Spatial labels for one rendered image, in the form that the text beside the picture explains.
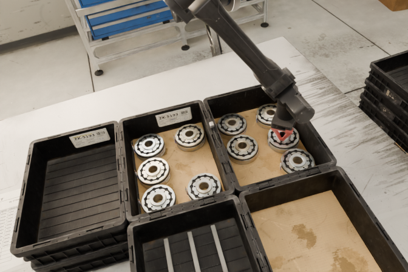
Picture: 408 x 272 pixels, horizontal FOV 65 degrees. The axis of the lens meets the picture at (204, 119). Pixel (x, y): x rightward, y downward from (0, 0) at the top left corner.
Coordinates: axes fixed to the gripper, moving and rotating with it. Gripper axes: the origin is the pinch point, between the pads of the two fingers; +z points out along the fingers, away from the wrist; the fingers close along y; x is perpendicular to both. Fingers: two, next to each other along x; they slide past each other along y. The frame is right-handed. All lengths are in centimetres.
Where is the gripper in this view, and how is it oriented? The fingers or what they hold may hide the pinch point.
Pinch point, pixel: (283, 133)
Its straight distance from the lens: 110.1
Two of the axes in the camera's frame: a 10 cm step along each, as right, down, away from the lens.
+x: -9.1, -2.3, 3.6
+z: 1.1, 6.9, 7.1
